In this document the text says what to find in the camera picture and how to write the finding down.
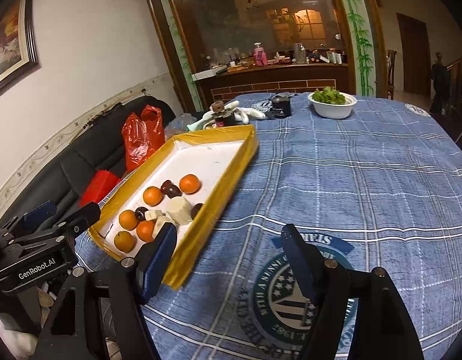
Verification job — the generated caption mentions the medium pale sugarcane chunk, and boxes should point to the medium pale sugarcane chunk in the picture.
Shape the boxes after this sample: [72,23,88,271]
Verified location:
[153,215,176,239]

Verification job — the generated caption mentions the small pale sugarcane chunk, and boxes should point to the small pale sugarcane chunk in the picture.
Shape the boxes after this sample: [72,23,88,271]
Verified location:
[145,210,163,222]

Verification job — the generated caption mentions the dark plum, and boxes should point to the dark plum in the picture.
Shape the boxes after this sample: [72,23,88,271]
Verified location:
[164,183,182,198]
[134,206,148,222]
[190,203,203,219]

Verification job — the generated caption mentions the large pale sugarcane chunk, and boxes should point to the large pale sugarcane chunk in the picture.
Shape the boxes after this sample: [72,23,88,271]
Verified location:
[166,196,192,226]

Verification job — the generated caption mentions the orange tangerine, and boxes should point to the orange tangerine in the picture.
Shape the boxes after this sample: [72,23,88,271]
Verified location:
[179,174,202,194]

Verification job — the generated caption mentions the red date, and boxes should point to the red date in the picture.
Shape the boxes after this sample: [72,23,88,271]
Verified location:
[160,180,172,194]

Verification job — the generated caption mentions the white gloved left hand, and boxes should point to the white gloved left hand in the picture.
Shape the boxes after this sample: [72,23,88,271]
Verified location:
[0,313,38,359]

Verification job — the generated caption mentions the tangerine in tray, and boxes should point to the tangerine in tray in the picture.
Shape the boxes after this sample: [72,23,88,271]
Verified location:
[113,231,136,253]
[136,220,154,243]
[119,210,139,231]
[142,186,163,206]

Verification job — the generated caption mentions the black sofa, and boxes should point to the black sofa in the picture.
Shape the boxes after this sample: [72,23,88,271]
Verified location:
[0,96,176,231]

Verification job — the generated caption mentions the red box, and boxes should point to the red box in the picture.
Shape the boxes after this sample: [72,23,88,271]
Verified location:
[79,170,121,207]

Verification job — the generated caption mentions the yellow tray white bottom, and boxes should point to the yellow tray white bottom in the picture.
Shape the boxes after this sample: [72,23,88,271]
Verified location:
[88,124,259,289]

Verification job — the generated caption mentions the blue plaid tablecloth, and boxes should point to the blue plaid tablecloth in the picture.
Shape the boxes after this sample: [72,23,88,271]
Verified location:
[76,94,462,359]

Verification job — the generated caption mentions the red plastic bag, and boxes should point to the red plastic bag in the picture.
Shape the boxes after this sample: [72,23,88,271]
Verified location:
[121,105,165,172]

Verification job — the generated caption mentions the white bowl of greens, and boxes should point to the white bowl of greens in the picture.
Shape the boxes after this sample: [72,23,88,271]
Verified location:
[308,86,357,119]

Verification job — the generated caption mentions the black container on table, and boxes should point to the black container on table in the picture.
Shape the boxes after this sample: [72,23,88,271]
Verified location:
[272,97,292,119]

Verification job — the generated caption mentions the white gloves pile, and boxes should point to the white gloves pile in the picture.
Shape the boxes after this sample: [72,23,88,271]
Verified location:
[186,100,267,132]

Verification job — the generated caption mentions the wooden counter cabinet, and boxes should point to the wooden counter cabinet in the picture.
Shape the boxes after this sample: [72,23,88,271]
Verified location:
[196,63,357,106]

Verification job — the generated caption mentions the pink bottle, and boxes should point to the pink bottle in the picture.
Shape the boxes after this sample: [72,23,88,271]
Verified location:
[254,42,268,67]

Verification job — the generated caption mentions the framed wall picture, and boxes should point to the framed wall picture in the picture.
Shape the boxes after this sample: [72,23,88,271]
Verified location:
[0,0,39,95]

